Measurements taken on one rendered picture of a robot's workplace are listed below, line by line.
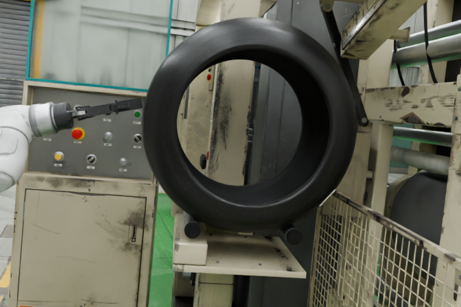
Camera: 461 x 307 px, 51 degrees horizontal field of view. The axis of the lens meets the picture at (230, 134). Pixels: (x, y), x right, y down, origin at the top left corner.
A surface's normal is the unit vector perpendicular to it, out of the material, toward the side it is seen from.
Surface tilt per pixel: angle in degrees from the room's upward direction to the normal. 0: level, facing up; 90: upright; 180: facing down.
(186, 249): 90
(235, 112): 90
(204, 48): 82
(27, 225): 90
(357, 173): 90
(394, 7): 162
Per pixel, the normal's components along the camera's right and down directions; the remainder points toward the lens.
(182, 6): 0.27, 0.07
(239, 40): 0.07, -0.12
